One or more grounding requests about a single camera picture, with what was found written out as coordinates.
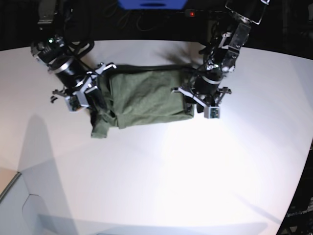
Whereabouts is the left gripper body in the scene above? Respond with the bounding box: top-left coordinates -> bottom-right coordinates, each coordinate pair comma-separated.
171,86 -> 231,108

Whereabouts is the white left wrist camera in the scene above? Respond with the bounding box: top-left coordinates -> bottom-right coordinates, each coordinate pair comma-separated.
203,106 -> 220,119

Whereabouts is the black power strip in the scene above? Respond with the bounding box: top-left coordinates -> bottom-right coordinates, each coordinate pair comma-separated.
182,9 -> 239,21

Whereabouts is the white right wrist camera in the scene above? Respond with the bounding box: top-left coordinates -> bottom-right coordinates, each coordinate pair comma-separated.
65,92 -> 89,112

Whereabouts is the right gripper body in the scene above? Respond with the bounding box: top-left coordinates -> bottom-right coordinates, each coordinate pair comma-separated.
50,62 -> 117,105

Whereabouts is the green t-shirt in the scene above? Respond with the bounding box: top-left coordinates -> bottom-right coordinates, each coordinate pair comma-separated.
90,65 -> 194,139

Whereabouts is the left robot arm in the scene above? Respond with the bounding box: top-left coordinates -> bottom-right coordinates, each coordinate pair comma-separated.
172,0 -> 269,118

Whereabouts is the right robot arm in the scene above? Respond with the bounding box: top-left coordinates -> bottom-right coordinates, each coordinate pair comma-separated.
31,0 -> 117,112

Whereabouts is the blue box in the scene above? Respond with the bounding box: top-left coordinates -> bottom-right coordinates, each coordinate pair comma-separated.
118,0 -> 187,10

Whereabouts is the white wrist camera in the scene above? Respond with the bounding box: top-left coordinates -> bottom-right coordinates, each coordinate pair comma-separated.
203,106 -> 220,119
65,92 -> 89,112

